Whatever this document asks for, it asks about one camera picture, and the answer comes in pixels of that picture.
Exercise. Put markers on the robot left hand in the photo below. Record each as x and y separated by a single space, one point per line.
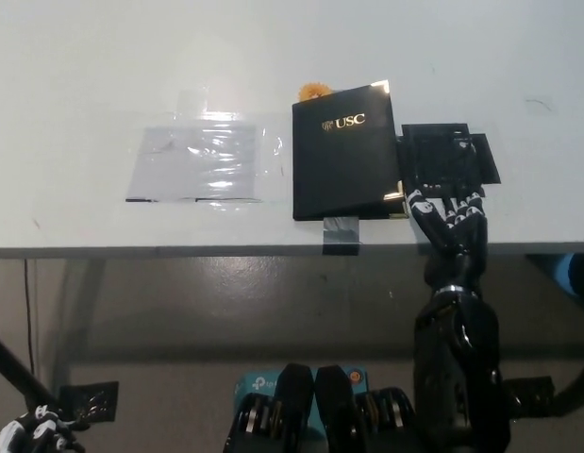
22 431

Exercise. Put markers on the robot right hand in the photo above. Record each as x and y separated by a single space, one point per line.
461 245

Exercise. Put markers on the black USC diary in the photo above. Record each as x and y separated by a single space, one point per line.
341 165

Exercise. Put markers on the black floor tape mark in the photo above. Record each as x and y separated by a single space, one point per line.
89 400
532 396

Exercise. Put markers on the black tape patch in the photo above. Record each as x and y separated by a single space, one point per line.
489 160

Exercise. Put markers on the blue object under table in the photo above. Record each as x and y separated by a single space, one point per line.
567 276

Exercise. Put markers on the clear plastic film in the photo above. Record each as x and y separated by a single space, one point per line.
271 156

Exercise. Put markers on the teal tp-link box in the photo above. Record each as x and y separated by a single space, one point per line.
248 381

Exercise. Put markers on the black plastic frame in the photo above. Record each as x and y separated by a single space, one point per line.
435 156

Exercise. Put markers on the grey duct tape strip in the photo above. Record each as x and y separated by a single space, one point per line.
341 233

